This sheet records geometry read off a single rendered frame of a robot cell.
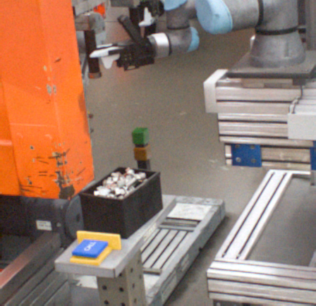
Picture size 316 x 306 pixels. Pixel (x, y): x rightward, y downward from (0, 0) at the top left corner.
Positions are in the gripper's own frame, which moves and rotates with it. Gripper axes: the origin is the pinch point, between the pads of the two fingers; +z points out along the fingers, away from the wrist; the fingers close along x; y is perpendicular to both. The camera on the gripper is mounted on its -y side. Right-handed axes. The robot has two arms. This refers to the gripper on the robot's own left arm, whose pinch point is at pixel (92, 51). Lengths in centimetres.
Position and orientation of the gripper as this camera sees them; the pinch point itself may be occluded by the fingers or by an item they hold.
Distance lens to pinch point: 251.8
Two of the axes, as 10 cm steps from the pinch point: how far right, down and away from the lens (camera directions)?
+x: -3.9, -3.0, 8.7
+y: 0.9, 9.3, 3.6
